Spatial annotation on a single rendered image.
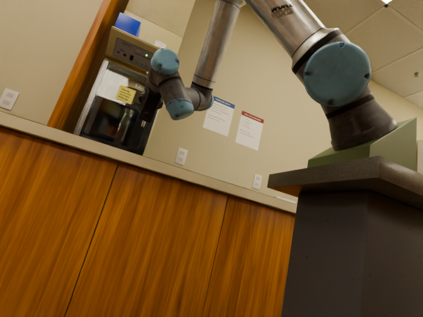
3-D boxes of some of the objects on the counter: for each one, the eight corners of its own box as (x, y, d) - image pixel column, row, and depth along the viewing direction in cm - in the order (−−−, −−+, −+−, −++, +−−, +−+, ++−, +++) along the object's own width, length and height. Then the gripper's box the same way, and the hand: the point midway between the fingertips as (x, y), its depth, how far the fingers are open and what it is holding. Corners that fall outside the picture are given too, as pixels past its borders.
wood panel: (65, 155, 140) (140, -25, 176) (70, 157, 141) (144, -22, 177) (41, 134, 95) (148, -101, 131) (50, 137, 96) (154, -98, 132)
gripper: (174, 75, 83) (163, 99, 103) (149, 64, 81) (142, 90, 100) (167, 97, 81) (157, 117, 101) (141, 86, 78) (135, 109, 98)
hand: (148, 109), depth 99 cm, fingers closed
